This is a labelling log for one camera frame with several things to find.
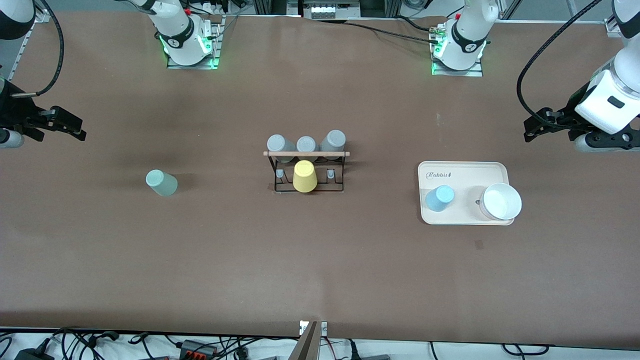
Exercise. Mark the grey camera post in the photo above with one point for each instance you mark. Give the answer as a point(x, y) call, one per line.
point(307, 345)

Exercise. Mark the yellow plastic cup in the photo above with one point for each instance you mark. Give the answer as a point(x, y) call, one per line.
point(305, 177)

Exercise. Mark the small grey plastic cup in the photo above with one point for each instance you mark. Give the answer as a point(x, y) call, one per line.
point(306, 144)

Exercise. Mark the black power adapter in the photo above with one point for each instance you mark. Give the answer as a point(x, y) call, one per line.
point(35, 355)

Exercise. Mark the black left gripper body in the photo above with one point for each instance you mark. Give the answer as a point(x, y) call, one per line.
point(567, 116)

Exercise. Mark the black red-switch power strip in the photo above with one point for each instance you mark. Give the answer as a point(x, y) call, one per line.
point(197, 350)

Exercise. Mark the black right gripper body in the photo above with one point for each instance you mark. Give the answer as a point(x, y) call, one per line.
point(11, 111)

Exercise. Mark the beige plastic tray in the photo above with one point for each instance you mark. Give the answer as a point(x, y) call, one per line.
point(465, 172)

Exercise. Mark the light blue plastic cup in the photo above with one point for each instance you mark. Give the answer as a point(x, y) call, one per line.
point(440, 198)

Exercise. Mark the white bowl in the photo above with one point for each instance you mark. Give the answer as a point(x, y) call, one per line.
point(501, 202)

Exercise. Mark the white power strip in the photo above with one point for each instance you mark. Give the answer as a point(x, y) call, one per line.
point(325, 10)

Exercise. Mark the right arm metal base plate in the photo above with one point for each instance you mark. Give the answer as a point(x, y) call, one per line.
point(216, 45)

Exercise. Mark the mint green plastic cup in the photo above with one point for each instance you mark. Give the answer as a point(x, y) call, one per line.
point(161, 183)

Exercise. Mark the white post bracket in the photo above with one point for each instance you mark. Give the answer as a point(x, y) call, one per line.
point(324, 328)

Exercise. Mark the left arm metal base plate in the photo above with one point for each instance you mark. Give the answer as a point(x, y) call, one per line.
point(477, 72)

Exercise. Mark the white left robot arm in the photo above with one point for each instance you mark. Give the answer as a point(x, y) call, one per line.
point(470, 30)

